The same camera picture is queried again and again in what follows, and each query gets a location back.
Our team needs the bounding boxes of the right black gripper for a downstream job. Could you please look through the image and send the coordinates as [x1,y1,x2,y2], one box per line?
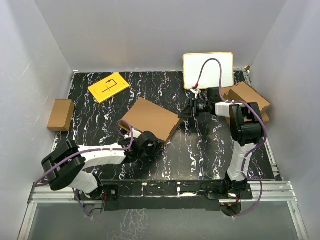
[178,97,211,118]

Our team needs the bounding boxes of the cardboard box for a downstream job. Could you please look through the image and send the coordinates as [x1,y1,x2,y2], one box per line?
[225,112,270,126]
[47,99,75,132]
[221,81,271,113]
[118,97,181,149]

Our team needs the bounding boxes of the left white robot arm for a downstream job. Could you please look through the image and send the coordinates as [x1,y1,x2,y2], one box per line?
[41,130,164,200]

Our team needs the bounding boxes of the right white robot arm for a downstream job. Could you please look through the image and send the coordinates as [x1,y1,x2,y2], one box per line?
[178,87,266,199]

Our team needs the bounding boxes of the yellow pad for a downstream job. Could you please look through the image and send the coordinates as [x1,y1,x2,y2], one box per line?
[88,72,131,104]

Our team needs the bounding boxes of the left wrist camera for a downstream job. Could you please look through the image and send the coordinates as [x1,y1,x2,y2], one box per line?
[123,128,142,140]

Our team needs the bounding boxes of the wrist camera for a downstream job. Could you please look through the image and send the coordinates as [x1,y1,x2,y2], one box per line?
[123,128,142,140]
[190,85,201,99]

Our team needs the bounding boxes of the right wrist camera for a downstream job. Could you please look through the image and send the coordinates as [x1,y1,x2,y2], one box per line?
[190,85,201,99]

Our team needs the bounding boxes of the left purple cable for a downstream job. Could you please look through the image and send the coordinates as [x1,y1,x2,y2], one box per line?
[34,119,135,218]

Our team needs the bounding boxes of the purple cable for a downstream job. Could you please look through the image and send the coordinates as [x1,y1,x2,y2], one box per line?
[194,58,268,218]
[34,119,135,218]

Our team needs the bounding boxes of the white board yellow frame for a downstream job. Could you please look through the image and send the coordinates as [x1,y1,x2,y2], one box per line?
[182,52,234,90]

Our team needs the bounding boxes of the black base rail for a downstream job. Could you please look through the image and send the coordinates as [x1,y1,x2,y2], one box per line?
[76,179,253,215]

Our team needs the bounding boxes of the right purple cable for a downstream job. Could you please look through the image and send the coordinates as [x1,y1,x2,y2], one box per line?
[194,58,268,218]

